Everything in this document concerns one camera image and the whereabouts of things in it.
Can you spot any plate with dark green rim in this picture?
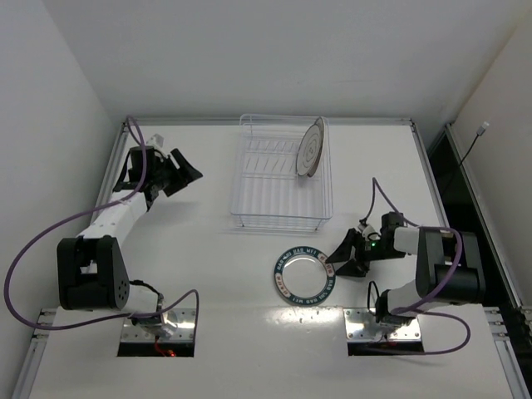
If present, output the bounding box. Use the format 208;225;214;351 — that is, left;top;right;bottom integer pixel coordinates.
273;246;336;307

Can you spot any white wire dish rack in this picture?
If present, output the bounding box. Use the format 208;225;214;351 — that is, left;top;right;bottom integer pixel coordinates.
230;114;333;231

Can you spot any white plate green clover design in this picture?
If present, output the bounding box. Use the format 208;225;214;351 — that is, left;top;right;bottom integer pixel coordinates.
296;123;319;177

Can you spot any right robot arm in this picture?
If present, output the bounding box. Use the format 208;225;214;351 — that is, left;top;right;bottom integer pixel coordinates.
326;212;486;327

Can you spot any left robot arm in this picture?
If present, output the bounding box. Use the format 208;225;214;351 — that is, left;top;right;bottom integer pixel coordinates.
57;145;203;338

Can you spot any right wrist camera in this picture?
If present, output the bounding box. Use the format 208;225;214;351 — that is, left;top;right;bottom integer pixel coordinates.
357;222;380;241

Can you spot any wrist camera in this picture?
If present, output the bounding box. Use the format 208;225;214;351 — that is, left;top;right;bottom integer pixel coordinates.
357;222;380;241
146;134;164;150

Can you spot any black thin base cable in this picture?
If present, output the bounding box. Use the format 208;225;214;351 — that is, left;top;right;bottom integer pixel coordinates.
367;280;382;321

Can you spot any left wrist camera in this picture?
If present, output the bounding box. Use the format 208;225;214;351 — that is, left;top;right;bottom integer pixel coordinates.
146;134;164;150

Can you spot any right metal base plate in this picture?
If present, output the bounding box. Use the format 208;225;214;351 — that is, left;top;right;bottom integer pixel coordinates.
343;308;422;343

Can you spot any metal base plate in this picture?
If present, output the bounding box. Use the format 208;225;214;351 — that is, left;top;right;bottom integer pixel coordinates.
343;308;422;343
121;308;197;344

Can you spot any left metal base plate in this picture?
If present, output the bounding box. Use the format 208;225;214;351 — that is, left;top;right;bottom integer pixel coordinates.
121;308;197;344

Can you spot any black cable with white plug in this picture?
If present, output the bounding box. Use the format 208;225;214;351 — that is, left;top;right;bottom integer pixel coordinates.
431;121;490;199

